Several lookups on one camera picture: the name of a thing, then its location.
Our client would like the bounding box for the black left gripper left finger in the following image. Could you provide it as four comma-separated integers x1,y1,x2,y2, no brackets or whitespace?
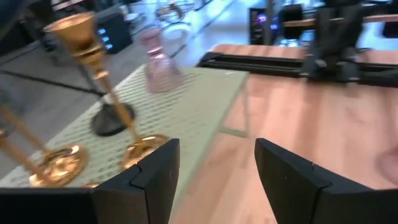
0,139,180,224

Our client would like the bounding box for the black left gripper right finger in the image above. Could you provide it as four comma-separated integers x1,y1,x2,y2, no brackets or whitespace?
254,139,398,224

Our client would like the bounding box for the black candlestick holder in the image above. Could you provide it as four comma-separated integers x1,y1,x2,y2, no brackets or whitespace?
74,58,136,138

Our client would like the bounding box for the pink ribbed glass candle holder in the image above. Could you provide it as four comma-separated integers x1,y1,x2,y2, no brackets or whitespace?
139,27,184,94

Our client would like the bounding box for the gold candlestick holder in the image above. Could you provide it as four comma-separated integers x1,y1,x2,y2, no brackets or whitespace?
0,105,90,188
43,11,170,171

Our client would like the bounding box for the mint green perforated metal shelf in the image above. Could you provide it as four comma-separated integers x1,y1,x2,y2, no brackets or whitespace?
0,63,250,224

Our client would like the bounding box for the black electronic box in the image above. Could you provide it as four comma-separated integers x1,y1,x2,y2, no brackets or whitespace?
93,12,134,54

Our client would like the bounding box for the wooden workbench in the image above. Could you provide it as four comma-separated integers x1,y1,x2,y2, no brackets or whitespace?
281,14,398,30

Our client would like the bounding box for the black computer tower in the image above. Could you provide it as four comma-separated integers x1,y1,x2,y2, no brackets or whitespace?
248,7,272,46

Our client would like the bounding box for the black aluminium table frame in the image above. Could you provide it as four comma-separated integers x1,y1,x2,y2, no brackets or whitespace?
196,51,398,88

